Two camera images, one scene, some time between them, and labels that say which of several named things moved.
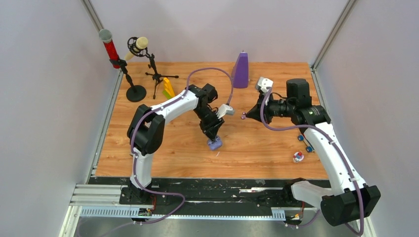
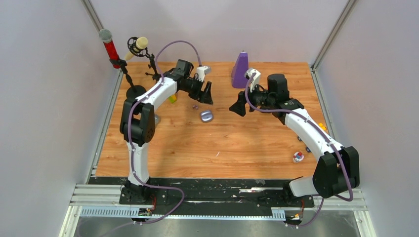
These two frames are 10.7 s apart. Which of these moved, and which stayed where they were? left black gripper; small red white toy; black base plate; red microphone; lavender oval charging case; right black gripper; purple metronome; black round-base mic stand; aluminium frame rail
Moved: lavender oval charging case; left black gripper; right black gripper
Stayed: black round-base mic stand; purple metronome; red microphone; black base plate; small red white toy; aluminium frame rail
